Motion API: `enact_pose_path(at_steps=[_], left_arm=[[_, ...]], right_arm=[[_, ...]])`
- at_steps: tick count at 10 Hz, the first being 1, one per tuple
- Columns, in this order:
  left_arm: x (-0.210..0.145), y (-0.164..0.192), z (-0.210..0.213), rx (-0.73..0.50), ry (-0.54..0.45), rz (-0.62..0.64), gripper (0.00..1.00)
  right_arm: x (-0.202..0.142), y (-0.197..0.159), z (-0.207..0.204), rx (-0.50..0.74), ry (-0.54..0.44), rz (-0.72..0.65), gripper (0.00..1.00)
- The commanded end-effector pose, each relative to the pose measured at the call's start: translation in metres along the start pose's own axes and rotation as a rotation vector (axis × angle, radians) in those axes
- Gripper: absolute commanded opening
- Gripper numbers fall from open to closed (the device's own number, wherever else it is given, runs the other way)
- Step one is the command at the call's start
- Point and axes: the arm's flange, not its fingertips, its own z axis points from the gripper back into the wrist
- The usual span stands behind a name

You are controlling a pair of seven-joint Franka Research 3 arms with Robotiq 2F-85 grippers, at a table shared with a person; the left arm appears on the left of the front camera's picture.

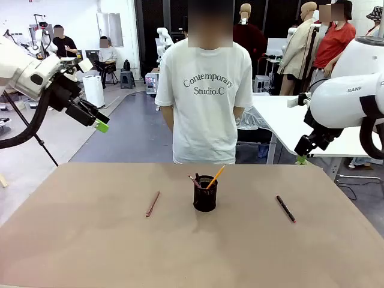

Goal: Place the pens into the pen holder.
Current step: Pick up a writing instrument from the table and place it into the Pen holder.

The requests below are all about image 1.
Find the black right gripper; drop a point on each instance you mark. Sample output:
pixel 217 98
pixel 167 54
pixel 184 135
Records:
pixel 327 138

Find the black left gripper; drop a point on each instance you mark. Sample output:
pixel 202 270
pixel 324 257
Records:
pixel 67 99

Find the black pen red cap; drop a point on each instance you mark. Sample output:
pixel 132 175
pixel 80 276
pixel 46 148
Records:
pixel 285 208

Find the yellow pencil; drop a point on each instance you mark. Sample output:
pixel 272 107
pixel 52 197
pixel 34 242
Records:
pixel 216 177

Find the pink pen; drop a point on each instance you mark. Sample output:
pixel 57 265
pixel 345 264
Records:
pixel 193 181

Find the black marker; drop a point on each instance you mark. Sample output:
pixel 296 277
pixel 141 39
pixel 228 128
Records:
pixel 197 175

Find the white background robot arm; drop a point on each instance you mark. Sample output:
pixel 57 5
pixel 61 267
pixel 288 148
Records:
pixel 163 36

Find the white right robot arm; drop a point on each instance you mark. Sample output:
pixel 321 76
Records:
pixel 339 102

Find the person's right forearm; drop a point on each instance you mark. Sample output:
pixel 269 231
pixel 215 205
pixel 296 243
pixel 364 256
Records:
pixel 168 118

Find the black mesh pen holder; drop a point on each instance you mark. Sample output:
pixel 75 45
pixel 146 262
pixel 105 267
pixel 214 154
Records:
pixel 205 201

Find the white air purifier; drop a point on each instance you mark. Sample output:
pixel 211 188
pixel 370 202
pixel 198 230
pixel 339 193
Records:
pixel 94 93

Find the white side table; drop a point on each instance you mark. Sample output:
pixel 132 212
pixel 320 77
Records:
pixel 288 120

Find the black stool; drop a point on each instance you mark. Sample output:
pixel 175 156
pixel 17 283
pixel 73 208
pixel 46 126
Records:
pixel 127 78

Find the black bag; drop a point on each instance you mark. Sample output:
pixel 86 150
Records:
pixel 127 65

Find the white lace cloth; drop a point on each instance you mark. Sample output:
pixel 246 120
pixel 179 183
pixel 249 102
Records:
pixel 252 118

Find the computer case with lights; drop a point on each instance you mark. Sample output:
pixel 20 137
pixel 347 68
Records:
pixel 151 82

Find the seated person in white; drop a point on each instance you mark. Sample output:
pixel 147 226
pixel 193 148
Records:
pixel 108 54

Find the white stool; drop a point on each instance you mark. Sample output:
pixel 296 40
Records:
pixel 261 84

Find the person in black t-shirt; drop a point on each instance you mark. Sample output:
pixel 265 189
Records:
pixel 64 43

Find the black light stand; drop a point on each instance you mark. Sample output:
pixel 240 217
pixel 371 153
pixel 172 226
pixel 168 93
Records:
pixel 312 48

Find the mannequin in beige coat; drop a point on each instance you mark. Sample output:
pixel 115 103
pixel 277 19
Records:
pixel 295 48

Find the white humanoid robot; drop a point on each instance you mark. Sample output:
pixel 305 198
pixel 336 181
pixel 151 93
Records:
pixel 40 36

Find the person in red shirt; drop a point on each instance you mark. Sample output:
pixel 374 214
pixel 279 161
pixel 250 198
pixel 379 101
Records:
pixel 333 45

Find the person in white t-shirt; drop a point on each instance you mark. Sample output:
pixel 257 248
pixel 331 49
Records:
pixel 207 120

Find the white board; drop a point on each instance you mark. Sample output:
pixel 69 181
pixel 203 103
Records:
pixel 274 46

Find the wooden block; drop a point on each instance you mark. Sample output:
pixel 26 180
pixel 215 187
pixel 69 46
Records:
pixel 3 181

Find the mannequin in dark red garment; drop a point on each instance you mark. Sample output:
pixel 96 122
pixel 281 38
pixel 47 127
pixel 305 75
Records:
pixel 249 36

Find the mannequin with bucket hat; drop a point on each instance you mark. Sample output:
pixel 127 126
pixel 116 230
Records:
pixel 376 15

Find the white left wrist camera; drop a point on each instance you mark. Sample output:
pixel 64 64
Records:
pixel 84 65

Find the white wall panel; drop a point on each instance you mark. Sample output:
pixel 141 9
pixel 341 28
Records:
pixel 109 30

